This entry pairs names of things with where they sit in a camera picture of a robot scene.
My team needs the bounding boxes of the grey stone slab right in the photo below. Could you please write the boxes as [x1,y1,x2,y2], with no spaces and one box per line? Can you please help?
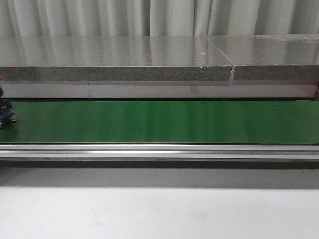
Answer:
[208,34,319,85]

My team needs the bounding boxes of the red push button near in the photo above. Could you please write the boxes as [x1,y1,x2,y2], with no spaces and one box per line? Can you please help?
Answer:
[0,86,16,129]

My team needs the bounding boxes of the grey stone slab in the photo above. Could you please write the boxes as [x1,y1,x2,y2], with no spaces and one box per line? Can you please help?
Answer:
[208,34,319,85]
[0,36,231,82]

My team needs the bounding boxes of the aluminium conveyor frame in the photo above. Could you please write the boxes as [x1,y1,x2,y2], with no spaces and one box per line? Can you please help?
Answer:
[0,143,319,162]

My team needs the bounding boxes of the white curtain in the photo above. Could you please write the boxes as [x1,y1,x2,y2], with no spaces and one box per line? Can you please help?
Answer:
[0,0,319,36]

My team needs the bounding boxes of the grey stone slab left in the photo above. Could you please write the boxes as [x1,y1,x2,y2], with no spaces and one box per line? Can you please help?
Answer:
[0,36,231,82]

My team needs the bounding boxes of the green conveyor belt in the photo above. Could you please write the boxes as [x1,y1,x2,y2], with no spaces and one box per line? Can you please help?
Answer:
[0,101,319,144]

